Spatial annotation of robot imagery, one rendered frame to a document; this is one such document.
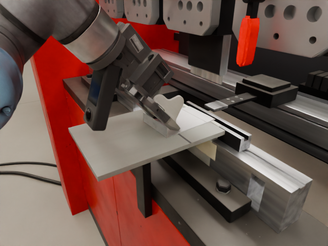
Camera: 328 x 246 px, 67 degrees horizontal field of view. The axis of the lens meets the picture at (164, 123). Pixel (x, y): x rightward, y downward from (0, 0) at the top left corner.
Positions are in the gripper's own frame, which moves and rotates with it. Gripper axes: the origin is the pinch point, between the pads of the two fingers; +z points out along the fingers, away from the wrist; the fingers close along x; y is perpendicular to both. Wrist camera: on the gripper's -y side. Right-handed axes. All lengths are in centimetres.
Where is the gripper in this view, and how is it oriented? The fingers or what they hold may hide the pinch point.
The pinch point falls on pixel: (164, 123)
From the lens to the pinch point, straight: 50.5
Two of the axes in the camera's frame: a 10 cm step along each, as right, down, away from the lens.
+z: 5.3, 4.9, 6.9
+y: 6.2, -7.8, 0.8
